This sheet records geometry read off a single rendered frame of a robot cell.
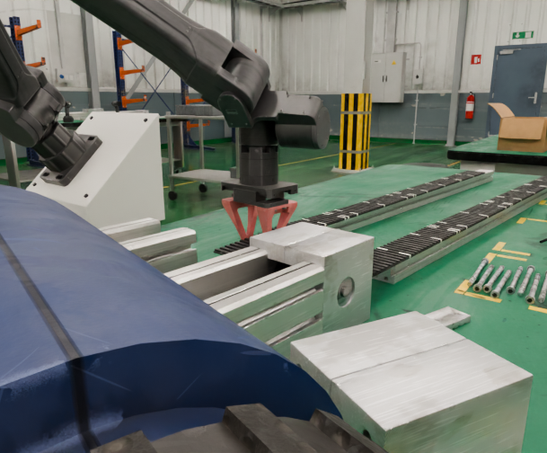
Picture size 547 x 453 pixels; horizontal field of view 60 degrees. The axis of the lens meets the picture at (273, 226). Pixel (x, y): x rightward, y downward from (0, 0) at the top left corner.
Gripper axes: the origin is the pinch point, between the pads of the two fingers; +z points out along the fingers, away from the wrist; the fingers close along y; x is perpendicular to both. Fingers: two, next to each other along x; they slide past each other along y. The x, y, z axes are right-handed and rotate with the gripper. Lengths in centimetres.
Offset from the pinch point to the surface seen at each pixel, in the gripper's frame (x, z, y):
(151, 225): -16.8, -5.4, -2.8
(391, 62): 991, -106, -542
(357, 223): 25.3, 1.6, 1.0
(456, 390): -27.6, -6.7, 41.0
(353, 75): 528, -53, -335
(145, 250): -22.3, -4.9, 4.5
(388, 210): 38.4, 1.5, 0.2
